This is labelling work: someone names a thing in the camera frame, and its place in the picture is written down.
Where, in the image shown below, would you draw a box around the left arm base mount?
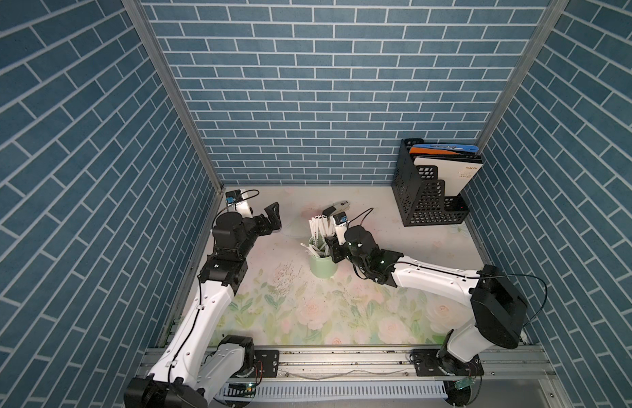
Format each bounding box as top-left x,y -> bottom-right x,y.
230,350 -> 280,379

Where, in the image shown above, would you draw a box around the blue folder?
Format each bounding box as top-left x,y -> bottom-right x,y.
409,144 -> 478,155

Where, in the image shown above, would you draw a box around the wrapped straws in cup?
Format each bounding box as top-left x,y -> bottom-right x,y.
301,215 -> 336,258

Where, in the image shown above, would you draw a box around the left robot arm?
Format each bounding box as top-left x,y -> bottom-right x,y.
124,202 -> 282,407

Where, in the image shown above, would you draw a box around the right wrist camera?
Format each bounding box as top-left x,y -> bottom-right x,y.
331,212 -> 348,246

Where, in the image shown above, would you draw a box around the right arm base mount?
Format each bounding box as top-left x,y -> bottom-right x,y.
408,348 -> 484,377

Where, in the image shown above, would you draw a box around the green cylindrical cup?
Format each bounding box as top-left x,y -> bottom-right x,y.
308,238 -> 337,279

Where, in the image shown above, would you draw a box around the black mesh file holder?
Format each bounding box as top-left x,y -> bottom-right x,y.
392,138 -> 470,227

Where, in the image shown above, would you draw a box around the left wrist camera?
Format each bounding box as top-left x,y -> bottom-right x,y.
225,190 -> 252,218

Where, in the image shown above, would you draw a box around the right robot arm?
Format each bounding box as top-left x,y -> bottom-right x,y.
326,225 -> 528,373

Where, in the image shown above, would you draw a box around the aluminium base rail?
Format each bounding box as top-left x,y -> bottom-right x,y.
134,345 -> 559,384

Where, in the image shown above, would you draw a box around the white vented cable duct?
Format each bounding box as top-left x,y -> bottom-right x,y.
216,381 -> 448,403

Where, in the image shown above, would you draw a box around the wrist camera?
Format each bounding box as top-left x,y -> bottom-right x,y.
225,190 -> 252,218
331,212 -> 348,246

